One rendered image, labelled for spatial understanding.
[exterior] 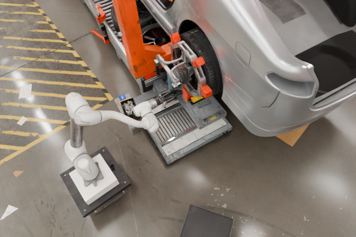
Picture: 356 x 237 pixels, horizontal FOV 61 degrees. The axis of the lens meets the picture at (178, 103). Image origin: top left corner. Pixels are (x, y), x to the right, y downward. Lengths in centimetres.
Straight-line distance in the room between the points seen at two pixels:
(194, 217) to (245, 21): 165
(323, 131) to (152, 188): 200
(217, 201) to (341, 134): 161
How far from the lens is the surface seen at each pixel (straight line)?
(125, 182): 296
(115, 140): 353
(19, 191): 365
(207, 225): 274
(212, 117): 337
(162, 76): 365
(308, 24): 336
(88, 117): 229
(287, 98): 211
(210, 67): 263
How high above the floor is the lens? 300
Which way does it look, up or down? 54 degrees down
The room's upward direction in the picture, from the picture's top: 4 degrees counter-clockwise
